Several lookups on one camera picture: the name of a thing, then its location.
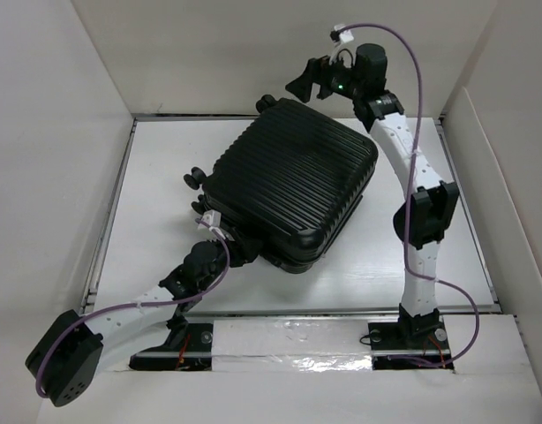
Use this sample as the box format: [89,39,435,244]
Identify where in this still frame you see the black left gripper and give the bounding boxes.
[198,227,261,292]

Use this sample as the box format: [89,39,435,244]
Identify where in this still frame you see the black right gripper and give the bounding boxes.
[285,47,364,103]

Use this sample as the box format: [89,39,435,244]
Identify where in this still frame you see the black hard-shell suitcase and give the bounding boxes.
[184,95,379,274]

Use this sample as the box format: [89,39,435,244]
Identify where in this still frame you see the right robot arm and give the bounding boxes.
[286,43,459,351]

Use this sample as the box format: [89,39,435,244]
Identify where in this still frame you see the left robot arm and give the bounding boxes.
[25,227,263,407]

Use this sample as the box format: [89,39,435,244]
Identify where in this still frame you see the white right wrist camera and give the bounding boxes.
[330,26,354,49]

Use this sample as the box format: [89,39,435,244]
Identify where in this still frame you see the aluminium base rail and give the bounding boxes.
[79,308,457,372]

